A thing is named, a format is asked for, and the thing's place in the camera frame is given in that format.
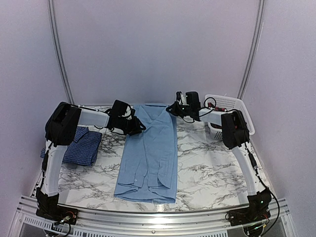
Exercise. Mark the aluminium corner post right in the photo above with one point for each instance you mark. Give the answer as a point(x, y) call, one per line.
point(253, 48)

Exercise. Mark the white plastic laundry basket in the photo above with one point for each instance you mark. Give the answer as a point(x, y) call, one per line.
point(231, 104)

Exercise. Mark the navy checked folded shirt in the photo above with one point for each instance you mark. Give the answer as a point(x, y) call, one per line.
point(84, 148)

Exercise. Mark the aluminium corner post left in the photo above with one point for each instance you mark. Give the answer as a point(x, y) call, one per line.
point(58, 51)

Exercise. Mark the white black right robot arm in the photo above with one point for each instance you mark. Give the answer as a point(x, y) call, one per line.
point(233, 121)

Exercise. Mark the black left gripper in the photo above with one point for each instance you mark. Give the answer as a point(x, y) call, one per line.
point(135, 126)

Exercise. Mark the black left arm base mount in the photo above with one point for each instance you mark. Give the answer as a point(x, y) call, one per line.
point(49, 208)

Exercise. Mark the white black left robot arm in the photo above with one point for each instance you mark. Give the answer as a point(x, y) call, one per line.
point(61, 128)

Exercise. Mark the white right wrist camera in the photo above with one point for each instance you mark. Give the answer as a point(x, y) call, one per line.
point(181, 98)

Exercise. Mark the red black plaid shirt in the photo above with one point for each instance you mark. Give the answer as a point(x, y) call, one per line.
point(213, 106)

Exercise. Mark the light blue long sleeve shirt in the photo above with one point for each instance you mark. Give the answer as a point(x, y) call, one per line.
point(148, 169)

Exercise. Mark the aluminium front frame rail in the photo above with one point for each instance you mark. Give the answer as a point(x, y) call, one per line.
point(102, 223)

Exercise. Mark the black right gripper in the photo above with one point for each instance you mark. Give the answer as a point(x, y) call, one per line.
point(175, 110)

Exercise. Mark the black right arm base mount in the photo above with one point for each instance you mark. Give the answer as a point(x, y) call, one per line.
point(257, 210)

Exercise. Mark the aluminium corner post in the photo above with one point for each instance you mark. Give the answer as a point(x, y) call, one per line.
point(58, 51)
point(253, 48)

